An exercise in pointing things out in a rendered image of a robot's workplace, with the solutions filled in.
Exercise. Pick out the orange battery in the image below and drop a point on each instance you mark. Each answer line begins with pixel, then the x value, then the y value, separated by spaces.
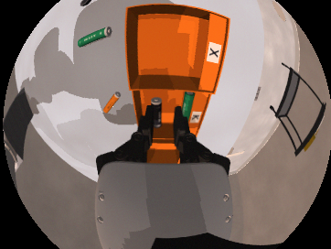
pixel 112 101

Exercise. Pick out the black hex nut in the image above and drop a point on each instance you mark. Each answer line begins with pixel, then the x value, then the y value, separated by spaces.
pixel 84 2

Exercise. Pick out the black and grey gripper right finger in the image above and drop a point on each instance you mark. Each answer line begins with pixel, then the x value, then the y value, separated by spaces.
pixel 190 150

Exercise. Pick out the green aa battery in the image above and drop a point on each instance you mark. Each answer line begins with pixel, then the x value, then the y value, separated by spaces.
pixel 102 33
pixel 187 103

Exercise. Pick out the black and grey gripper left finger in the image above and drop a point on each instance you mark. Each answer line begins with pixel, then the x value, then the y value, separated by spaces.
pixel 134 150

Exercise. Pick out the orange open bin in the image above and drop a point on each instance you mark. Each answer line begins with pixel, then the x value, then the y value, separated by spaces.
pixel 165 46

